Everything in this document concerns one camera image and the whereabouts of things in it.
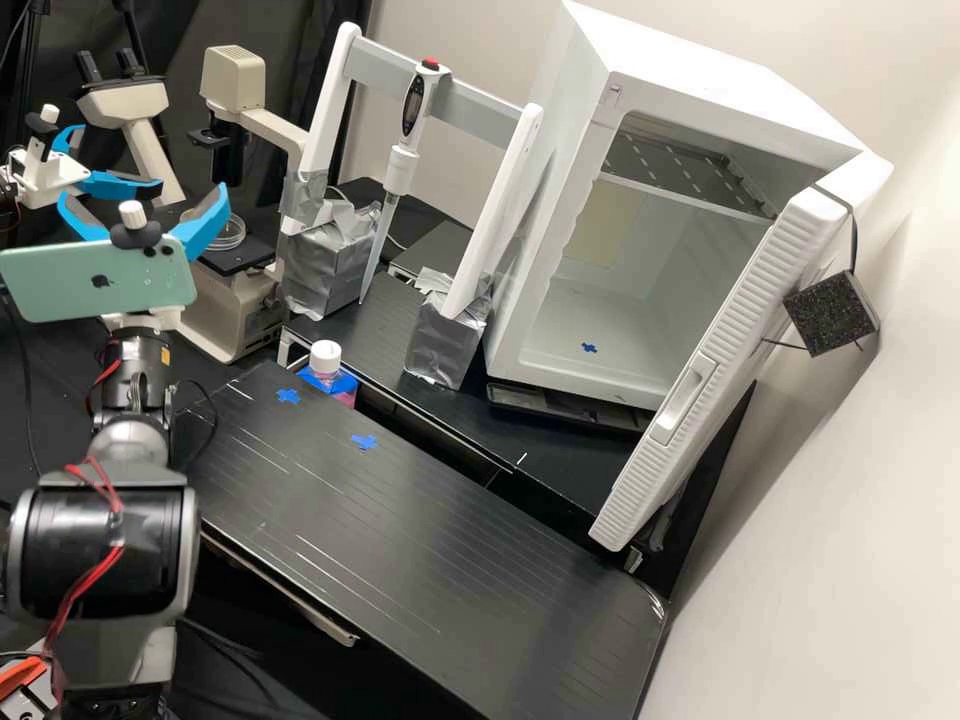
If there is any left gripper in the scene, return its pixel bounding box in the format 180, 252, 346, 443
7, 122, 166, 210

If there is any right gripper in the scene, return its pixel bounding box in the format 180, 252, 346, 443
57, 182, 232, 332

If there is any petri dish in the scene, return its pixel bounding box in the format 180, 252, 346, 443
206, 212, 249, 252

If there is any left phone holder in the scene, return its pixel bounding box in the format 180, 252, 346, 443
24, 104, 63, 165

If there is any cream microscope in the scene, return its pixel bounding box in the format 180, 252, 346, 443
74, 44, 310, 367

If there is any white pipette stand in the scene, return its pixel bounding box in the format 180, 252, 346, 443
275, 20, 546, 391

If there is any small bottle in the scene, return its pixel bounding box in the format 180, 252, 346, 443
308, 338, 347, 391

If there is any blue bottle holder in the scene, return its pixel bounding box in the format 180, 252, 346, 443
295, 365, 362, 411

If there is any black platform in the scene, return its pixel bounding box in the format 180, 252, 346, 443
173, 359, 670, 720
277, 268, 676, 541
386, 217, 489, 290

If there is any pipette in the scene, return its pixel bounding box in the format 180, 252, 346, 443
358, 56, 454, 305

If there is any incubator door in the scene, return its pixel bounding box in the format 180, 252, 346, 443
587, 179, 883, 554

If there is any right wrist camera phone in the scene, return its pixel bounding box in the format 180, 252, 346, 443
0, 200, 199, 325

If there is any black cable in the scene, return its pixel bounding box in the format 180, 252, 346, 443
170, 378, 220, 475

